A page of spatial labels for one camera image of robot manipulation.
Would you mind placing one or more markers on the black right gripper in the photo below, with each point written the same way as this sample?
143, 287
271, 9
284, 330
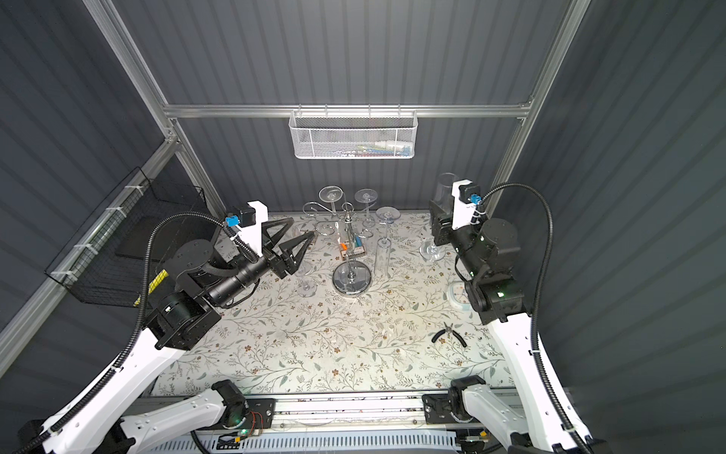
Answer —
441, 226

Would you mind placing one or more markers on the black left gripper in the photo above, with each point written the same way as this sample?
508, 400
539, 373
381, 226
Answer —
282, 262

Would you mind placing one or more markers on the clear champagne flute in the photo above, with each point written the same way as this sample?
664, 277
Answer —
326, 228
306, 287

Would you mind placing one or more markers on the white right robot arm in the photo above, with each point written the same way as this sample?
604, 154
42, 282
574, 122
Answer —
486, 250

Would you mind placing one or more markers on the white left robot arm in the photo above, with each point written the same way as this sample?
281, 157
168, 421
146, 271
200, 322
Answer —
205, 283

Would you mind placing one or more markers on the silver wine glass rack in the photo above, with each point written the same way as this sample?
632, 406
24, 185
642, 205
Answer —
351, 278

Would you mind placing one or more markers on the white round tape roll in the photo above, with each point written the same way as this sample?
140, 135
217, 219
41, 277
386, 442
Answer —
457, 297

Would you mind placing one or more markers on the colourful small packet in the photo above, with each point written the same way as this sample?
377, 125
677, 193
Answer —
355, 247

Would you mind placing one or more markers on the items in white basket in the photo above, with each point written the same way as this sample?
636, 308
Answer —
378, 149

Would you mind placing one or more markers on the black pliers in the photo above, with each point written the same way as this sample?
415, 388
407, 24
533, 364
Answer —
449, 330

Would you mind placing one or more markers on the yellow black striped item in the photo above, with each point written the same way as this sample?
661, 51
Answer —
157, 281

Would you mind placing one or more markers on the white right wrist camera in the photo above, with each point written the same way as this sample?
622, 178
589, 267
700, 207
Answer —
467, 199

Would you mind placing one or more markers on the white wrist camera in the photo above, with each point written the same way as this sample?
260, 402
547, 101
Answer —
245, 229
467, 199

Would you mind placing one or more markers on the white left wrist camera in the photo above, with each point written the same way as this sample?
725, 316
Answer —
245, 229

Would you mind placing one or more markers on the white wire mesh basket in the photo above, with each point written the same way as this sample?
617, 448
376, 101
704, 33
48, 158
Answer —
315, 138

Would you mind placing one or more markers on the black wire mesh basket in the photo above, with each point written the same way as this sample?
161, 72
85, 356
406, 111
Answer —
102, 264

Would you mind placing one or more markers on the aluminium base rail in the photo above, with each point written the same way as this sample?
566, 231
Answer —
340, 411

